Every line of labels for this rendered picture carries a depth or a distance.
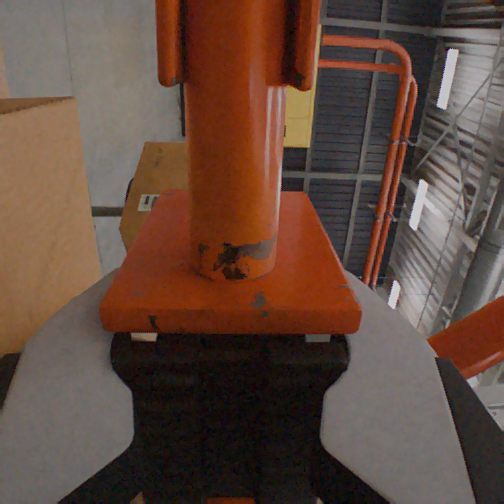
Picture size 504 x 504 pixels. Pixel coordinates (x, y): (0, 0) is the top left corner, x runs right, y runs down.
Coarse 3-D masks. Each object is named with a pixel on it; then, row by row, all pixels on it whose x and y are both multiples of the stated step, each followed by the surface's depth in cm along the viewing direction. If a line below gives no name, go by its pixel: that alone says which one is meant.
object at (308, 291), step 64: (128, 256) 10; (320, 256) 10; (128, 320) 8; (192, 320) 8; (256, 320) 8; (320, 320) 8; (128, 384) 8; (192, 384) 8; (256, 384) 9; (320, 384) 8; (192, 448) 9; (256, 448) 10
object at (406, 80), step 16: (480, 0) 680; (384, 48) 671; (400, 48) 671; (320, 64) 712; (336, 64) 712; (352, 64) 713; (368, 64) 714; (384, 64) 718; (400, 80) 705; (400, 96) 718; (400, 112) 731; (400, 128) 749; (400, 144) 802; (400, 160) 815; (384, 176) 803; (384, 192) 818; (384, 208) 837; (384, 224) 897; (384, 240) 915; (368, 256) 903; (368, 272) 922
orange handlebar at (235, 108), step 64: (192, 0) 7; (256, 0) 6; (320, 0) 6; (192, 64) 7; (256, 64) 7; (192, 128) 8; (256, 128) 7; (192, 192) 9; (256, 192) 8; (192, 256) 9; (256, 256) 9
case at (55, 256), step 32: (0, 128) 19; (32, 128) 22; (64, 128) 27; (0, 160) 19; (32, 160) 23; (64, 160) 27; (0, 192) 19; (32, 192) 23; (64, 192) 28; (0, 224) 19; (32, 224) 23; (64, 224) 28; (0, 256) 20; (32, 256) 23; (64, 256) 28; (96, 256) 35; (0, 288) 20; (32, 288) 23; (64, 288) 28; (0, 320) 20; (32, 320) 23; (0, 352) 19
